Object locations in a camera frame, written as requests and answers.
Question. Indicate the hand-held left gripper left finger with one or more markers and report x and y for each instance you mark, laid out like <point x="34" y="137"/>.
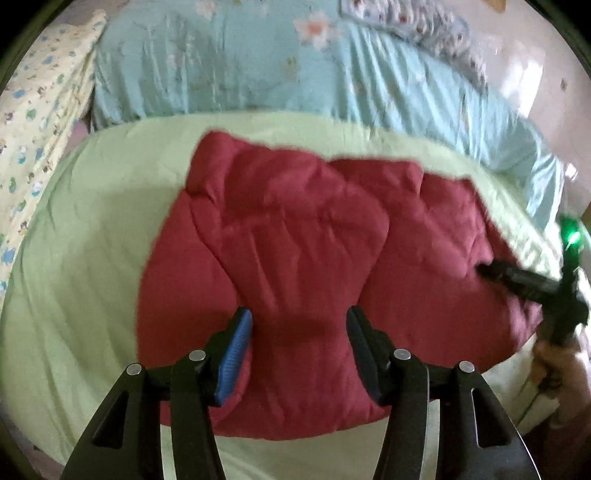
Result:
<point x="234" y="355"/>

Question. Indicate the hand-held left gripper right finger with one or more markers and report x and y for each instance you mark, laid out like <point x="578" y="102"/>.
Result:
<point x="364" y="355"/>

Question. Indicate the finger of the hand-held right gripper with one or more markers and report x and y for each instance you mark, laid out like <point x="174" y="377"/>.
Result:
<point x="517" y="277"/>

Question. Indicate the red puffer jacket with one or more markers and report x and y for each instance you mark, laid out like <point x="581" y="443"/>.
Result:
<point x="295" y="258"/>

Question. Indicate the person's right hand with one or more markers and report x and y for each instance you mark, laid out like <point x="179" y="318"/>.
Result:
<point x="547" y="364"/>

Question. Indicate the light green bed sheet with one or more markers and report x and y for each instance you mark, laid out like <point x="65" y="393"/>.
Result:
<point x="87" y="258"/>

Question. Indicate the grey patterned pillow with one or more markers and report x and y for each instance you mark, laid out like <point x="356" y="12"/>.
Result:
<point x="425" y="27"/>

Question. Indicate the light blue floral quilt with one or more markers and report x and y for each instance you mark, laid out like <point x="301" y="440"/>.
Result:
<point x="258" y="69"/>

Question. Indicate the yellow patterned cloth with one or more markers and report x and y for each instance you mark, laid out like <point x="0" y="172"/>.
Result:
<point x="41" y="115"/>

